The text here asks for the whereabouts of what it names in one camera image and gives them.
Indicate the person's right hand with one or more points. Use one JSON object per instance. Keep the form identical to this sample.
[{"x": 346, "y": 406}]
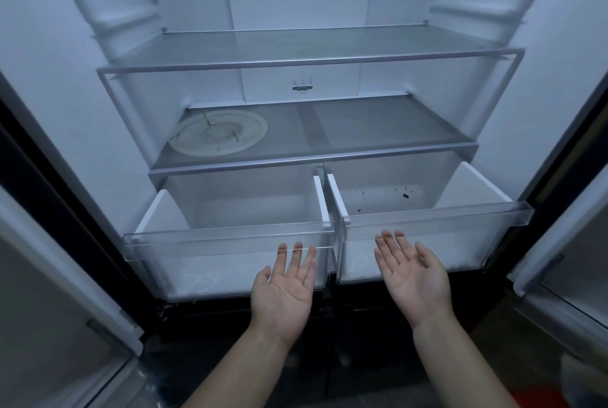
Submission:
[{"x": 418, "y": 284}]

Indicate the person's left hand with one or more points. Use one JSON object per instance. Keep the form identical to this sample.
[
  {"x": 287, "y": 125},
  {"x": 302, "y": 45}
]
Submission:
[{"x": 285, "y": 298}]

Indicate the crisper drawer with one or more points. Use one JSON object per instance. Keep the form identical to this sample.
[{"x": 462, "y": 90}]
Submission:
[
  {"x": 190, "y": 274},
  {"x": 380, "y": 198}
]

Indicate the person's left forearm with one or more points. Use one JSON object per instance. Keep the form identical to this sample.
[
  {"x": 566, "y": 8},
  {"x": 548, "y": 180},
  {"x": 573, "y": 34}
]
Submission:
[{"x": 237, "y": 374}]

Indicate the person's right forearm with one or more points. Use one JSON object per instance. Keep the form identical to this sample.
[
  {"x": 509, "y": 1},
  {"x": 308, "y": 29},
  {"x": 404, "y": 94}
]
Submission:
[{"x": 456, "y": 365}]

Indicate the glass refrigerator shelf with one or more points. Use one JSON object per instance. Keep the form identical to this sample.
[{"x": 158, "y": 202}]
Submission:
[
  {"x": 309, "y": 44},
  {"x": 380, "y": 122}
]

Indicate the black refrigerator body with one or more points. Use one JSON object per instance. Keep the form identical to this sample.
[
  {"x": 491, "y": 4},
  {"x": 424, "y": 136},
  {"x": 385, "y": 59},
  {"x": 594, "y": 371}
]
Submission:
[{"x": 47, "y": 42}]

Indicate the clear round plate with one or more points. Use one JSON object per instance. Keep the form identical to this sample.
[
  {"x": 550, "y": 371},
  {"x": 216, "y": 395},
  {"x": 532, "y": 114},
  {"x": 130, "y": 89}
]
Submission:
[{"x": 218, "y": 134}]

